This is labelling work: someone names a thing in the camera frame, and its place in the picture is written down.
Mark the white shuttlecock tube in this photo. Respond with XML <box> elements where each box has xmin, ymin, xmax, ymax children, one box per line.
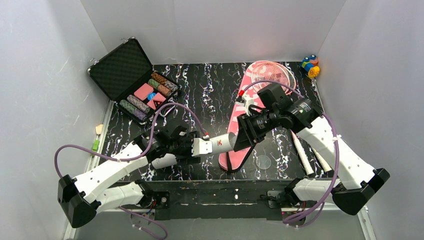
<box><xmin>151</xmin><ymin>132</ymin><xmax>236</xmax><ymax>169</ymax></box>

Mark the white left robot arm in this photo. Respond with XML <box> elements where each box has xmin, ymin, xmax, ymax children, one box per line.
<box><xmin>58</xmin><ymin>126</ymin><xmax>208</xmax><ymax>228</ymax></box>

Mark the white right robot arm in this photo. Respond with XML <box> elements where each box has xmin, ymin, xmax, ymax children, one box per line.
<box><xmin>233</xmin><ymin>98</ymin><xmax>390</xmax><ymax>215</ymax></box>

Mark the pink badminton racket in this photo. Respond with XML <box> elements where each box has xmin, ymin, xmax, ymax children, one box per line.
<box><xmin>250</xmin><ymin>60</ymin><xmax>314</xmax><ymax>177</ymax></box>
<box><xmin>288</xmin><ymin>67</ymin><xmax>333</xmax><ymax>174</ymax></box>

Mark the pink racket cover bag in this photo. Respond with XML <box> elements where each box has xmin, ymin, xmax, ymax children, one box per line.
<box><xmin>218</xmin><ymin>61</ymin><xmax>292</xmax><ymax>173</ymax></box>

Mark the clear round tube lid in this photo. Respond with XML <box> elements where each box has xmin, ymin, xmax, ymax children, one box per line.
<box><xmin>256</xmin><ymin>155</ymin><xmax>272</xmax><ymax>170</ymax></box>

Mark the black front mounting base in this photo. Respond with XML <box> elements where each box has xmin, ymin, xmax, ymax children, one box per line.
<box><xmin>120</xmin><ymin>179</ymin><xmax>332</xmax><ymax>222</ymax></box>

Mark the beige wooden block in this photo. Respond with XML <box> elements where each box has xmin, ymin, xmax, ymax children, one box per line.
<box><xmin>95</xmin><ymin>124</ymin><xmax>104</xmax><ymax>135</ymax></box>

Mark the black poker chip case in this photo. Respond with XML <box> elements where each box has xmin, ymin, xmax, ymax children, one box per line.
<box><xmin>87</xmin><ymin>37</ymin><xmax>182</xmax><ymax>125</ymax></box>

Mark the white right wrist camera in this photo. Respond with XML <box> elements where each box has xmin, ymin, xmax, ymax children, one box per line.
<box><xmin>236</xmin><ymin>90</ymin><xmax>254</xmax><ymax>116</ymax></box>

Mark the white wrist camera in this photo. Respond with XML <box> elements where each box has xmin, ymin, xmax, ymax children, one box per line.
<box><xmin>236</xmin><ymin>90</ymin><xmax>254</xmax><ymax>116</ymax></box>
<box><xmin>191</xmin><ymin>138</ymin><xmax>213</xmax><ymax>157</ymax></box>

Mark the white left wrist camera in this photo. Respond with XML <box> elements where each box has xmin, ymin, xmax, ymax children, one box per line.
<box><xmin>191</xmin><ymin>138</ymin><xmax>213</xmax><ymax>157</ymax></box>

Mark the green clip on rail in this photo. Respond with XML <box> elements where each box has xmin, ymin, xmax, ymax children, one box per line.
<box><xmin>91</xmin><ymin>139</ymin><xmax>100</xmax><ymax>152</ymax></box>

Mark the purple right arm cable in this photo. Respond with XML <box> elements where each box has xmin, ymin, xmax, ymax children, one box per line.
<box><xmin>239</xmin><ymin>80</ymin><xmax>340</xmax><ymax>227</ymax></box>

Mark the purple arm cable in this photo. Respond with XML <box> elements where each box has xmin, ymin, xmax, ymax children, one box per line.
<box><xmin>239</xmin><ymin>80</ymin><xmax>340</xmax><ymax>227</ymax></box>
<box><xmin>54</xmin><ymin>101</ymin><xmax>211</xmax><ymax>240</ymax></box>

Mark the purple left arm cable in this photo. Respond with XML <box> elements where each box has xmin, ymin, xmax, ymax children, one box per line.
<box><xmin>54</xmin><ymin>101</ymin><xmax>211</xmax><ymax>240</ymax></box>

